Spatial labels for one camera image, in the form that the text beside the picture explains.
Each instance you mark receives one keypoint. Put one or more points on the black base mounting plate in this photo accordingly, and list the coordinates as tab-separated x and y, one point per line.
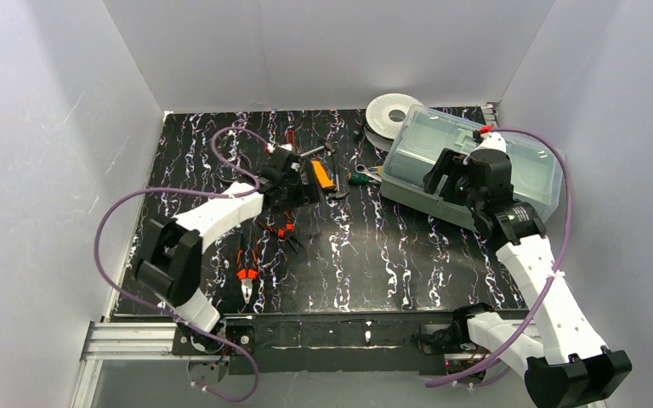
359	341

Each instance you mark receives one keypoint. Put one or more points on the red handle tool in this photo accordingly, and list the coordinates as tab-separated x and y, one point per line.
291	138

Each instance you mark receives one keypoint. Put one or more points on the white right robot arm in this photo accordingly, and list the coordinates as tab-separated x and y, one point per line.
563	361

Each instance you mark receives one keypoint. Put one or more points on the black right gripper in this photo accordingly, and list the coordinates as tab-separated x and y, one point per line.
447	172

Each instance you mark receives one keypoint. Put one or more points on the translucent lid green toolbox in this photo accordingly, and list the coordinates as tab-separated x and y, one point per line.
537	176

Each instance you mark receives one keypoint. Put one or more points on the orange black cutting pliers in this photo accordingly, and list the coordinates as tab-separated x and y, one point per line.
247	273

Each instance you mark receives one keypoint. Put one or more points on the orange black needle-nose pliers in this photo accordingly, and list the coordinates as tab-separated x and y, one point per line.
285	234

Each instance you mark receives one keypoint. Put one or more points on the white filament spool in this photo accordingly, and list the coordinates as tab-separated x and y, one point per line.
384	116

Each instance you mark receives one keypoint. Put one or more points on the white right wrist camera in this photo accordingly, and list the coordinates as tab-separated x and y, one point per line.
487	139

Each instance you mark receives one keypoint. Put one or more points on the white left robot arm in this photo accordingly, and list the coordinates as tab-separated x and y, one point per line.
169	261

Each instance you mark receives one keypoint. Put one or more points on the orange utility knife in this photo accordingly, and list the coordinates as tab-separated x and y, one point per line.
323	178

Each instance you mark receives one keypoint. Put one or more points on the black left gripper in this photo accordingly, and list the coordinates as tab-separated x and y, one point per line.
305	184

